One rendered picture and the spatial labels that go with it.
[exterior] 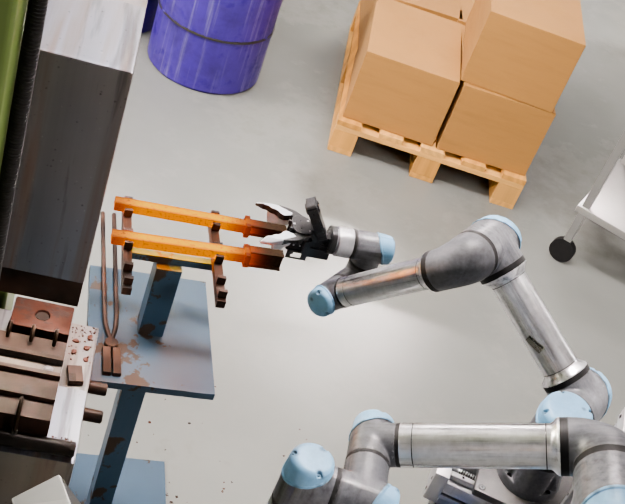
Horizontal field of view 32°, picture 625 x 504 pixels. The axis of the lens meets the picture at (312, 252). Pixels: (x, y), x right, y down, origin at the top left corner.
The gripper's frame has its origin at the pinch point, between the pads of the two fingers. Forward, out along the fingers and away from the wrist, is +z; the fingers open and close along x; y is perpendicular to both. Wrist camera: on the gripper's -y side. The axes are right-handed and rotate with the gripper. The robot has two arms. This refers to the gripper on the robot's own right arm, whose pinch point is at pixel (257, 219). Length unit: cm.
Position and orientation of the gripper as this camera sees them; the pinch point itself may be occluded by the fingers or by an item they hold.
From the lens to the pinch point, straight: 264.4
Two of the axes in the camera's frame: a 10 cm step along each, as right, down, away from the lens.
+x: -1.1, -6.3, 7.7
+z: -9.5, -1.7, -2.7
